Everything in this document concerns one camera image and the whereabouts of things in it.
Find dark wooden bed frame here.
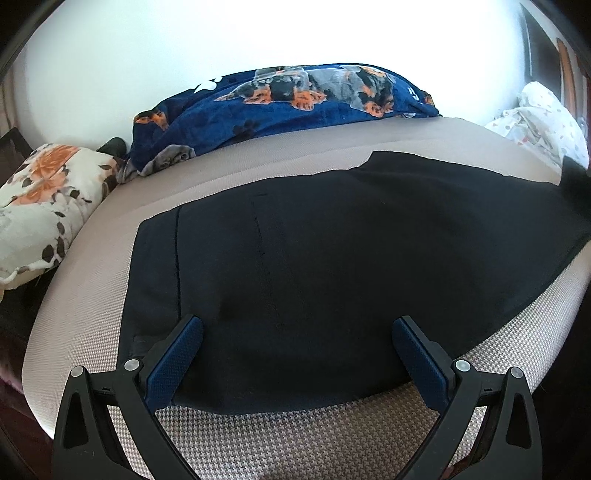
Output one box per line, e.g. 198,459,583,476
0,127,56,480

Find floral pillow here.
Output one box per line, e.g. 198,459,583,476
0,143,121,291

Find blue dog print blanket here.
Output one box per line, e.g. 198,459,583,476
117,65,439,185

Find black object behind pillow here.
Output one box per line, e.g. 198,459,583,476
97,137,127,160

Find white spotted bedding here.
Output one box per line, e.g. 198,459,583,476
485,82,589,169

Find dark wooden furniture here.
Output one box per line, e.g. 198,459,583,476
519,4,591,139

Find black pants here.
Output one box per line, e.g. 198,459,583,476
126,151,591,414

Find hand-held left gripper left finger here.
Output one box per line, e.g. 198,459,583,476
53,315,205,480

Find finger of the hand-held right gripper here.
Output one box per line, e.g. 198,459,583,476
560,156,591,214

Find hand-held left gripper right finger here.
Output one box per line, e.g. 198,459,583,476
391,315,542,480

